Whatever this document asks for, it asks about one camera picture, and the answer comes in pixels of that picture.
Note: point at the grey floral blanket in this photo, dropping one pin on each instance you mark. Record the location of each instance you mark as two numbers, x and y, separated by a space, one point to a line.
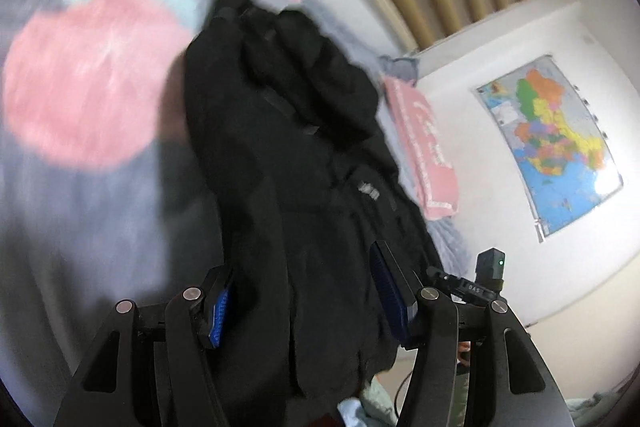
100 82

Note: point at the black hooded jacket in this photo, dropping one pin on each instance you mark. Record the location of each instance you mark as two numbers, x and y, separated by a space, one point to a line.
300 182

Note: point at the pink pillow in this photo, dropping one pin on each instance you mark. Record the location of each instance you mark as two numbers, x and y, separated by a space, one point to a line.
425 142

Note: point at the light green cloth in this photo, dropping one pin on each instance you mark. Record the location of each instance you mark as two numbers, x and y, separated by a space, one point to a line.
375 404

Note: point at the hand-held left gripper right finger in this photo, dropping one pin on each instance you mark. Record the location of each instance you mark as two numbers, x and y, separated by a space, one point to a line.
392 302

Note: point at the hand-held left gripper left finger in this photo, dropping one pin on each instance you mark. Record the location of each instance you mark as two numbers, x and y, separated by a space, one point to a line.
220 317

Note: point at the colourful wall map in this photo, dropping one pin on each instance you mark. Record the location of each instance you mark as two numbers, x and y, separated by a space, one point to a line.
555 142

